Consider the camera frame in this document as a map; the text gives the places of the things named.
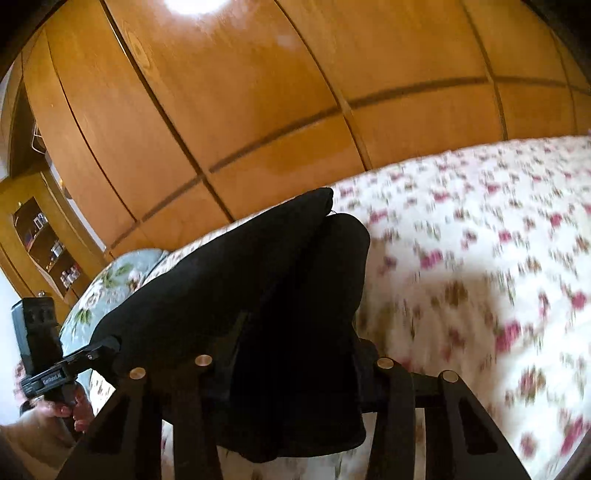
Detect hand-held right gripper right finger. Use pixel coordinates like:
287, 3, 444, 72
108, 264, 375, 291
364, 357, 533, 480

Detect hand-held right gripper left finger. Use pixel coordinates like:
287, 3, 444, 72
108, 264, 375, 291
55, 354, 223, 480

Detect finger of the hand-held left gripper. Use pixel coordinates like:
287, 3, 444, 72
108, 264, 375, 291
60, 336, 122, 374

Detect black pants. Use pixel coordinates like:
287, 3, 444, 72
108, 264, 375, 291
90, 187, 372, 463

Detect person's left forearm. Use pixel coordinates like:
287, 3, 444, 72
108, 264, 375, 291
0, 408, 81, 480

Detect person's left hand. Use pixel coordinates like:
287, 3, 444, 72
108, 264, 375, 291
19, 382, 96, 437

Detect teal floral blanket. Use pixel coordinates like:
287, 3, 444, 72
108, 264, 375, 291
59, 248, 171, 370

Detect wooden shelf cabinet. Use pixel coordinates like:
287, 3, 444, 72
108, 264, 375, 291
0, 171, 110, 309

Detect floral white bedsheet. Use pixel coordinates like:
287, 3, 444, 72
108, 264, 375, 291
69, 136, 591, 480

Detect wooden wardrobe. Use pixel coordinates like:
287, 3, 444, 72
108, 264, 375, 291
9, 0, 591, 261

